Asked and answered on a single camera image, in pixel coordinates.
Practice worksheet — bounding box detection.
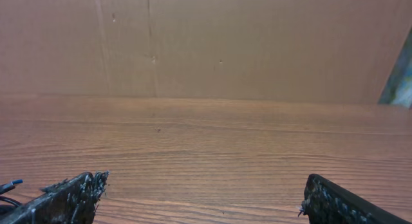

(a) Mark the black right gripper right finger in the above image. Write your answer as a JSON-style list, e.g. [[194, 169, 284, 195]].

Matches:
[[299, 174, 411, 224]]

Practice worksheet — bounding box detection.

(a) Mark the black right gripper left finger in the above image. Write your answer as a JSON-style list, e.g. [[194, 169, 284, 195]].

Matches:
[[1, 171, 109, 224]]

